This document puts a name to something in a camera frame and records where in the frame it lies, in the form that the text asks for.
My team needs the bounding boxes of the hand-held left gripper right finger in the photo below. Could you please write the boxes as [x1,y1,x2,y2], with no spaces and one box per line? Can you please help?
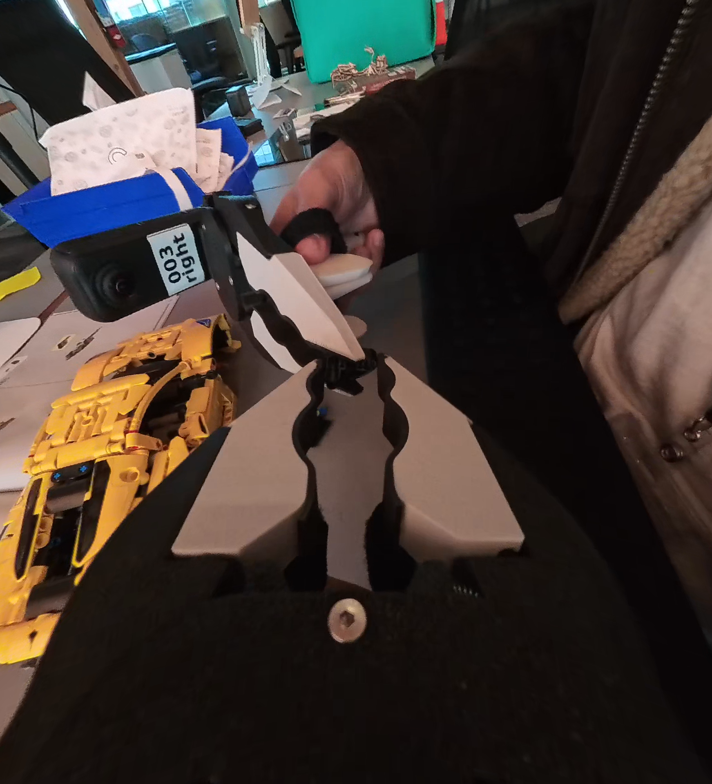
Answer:
[375,354,526,564]

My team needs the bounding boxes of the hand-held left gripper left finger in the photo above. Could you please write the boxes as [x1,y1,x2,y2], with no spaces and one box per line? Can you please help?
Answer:
[171,360,332,567]

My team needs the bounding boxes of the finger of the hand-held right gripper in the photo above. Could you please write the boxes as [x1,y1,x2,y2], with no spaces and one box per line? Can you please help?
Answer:
[235,232,368,363]
[248,306,320,376]

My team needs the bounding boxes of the black brick connector piece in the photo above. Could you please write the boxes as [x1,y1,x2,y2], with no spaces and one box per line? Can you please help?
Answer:
[322,352,381,393]

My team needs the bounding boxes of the person's right forearm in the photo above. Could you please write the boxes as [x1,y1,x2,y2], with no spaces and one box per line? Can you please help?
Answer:
[308,0,614,270]

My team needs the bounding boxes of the grey desk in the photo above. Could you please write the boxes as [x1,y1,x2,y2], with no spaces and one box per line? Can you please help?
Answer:
[0,67,562,784]

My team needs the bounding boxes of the person's right hand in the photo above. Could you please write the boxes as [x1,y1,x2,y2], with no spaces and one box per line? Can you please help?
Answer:
[269,138,387,270]

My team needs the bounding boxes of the white tape strip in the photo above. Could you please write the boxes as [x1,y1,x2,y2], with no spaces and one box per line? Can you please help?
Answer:
[144,147,259,209]

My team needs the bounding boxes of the printed paper sheets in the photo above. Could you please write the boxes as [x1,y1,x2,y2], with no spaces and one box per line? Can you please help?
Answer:
[193,125,237,194]

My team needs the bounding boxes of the blue storage bin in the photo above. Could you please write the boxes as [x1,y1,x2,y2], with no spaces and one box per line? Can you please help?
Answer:
[2,116,259,249]

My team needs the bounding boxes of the patterned white paper bag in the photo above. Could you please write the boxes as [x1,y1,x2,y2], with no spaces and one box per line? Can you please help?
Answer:
[40,87,197,197]

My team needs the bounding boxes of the yellow brick toy car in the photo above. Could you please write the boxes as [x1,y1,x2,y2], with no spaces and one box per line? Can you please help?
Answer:
[0,315,240,684]

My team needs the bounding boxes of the yellow tape piece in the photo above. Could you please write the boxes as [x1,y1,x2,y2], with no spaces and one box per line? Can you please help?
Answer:
[0,267,42,306]

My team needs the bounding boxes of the black tripod pole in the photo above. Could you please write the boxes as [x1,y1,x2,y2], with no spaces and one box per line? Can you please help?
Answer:
[0,92,38,191]

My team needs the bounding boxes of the person's torso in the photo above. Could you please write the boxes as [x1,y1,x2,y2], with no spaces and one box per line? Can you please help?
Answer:
[420,0,712,730]

